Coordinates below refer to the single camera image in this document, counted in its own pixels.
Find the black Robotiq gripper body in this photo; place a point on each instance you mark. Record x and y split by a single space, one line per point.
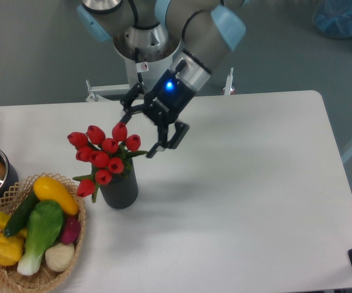
167 99

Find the green bok choy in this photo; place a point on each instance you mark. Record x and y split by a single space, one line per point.
43 227

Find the green cucumber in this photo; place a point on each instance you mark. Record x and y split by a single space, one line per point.
20 216

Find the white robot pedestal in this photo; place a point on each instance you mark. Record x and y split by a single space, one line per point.
147 53

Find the white garlic bulb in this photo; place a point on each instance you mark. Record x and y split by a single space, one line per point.
59 256

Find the red tulip bouquet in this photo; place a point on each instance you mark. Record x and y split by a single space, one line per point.
110 157

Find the white levelling foot post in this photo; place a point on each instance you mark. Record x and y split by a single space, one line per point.
229 88

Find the blue plastic bag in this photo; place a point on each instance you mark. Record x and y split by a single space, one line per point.
334 18

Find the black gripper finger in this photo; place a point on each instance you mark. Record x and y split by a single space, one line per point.
136 92
163 143

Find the yellow bell pepper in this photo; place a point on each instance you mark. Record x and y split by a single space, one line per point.
11 250

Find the dark grey ribbed vase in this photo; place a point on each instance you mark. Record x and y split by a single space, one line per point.
121 192

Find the woven wicker basket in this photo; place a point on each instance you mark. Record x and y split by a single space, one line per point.
45 280

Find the purple red radish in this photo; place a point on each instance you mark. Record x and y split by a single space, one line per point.
71 230

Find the yellow squash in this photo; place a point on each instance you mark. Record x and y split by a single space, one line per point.
47 188

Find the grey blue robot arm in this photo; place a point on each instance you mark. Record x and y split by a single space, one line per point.
207 30

